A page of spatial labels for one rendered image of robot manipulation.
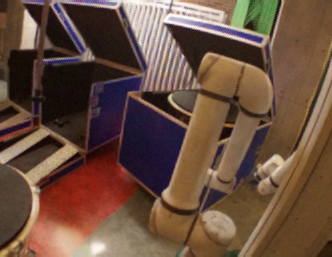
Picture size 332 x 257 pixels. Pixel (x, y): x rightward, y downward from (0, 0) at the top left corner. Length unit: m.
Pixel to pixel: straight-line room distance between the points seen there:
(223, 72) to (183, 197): 0.46
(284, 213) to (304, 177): 0.13
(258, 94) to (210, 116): 0.17
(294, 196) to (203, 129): 0.37
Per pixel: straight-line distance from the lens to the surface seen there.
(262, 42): 1.81
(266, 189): 1.31
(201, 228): 0.95
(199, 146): 0.82
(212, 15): 3.89
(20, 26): 5.08
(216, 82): 0.79
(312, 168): 0.71
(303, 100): 2.94
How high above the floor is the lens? 1.63
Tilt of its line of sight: 21 degrees down
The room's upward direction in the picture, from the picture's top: 14 degrees clockwise
